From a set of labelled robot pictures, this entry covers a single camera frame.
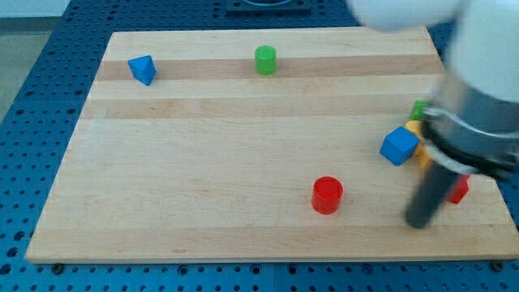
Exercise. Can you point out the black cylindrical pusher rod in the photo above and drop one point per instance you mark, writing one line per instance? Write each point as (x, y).
(431, 192)

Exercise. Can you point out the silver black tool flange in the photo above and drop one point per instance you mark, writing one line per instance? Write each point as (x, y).
(470, 132)

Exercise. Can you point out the yellow hexagon block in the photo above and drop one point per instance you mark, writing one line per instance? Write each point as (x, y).
(420, 153)

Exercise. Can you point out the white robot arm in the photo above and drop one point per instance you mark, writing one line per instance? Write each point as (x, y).
(484, 47)

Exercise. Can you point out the green star block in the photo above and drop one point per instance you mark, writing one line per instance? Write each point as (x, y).
(417, 112)

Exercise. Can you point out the blue cube block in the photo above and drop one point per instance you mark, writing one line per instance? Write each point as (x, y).
(399, 146)

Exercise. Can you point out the red cylinder block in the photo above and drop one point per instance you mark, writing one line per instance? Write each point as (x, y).
(326, 195)

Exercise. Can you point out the wooden board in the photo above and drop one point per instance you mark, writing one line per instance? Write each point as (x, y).
(214, 162)

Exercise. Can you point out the green cylinder block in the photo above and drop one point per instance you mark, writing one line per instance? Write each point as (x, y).
(265, 60)

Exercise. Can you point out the blue triangular prism block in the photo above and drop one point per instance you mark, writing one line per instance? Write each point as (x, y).
(143, 69)

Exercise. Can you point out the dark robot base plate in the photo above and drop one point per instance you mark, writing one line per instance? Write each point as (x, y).
(238, 7)

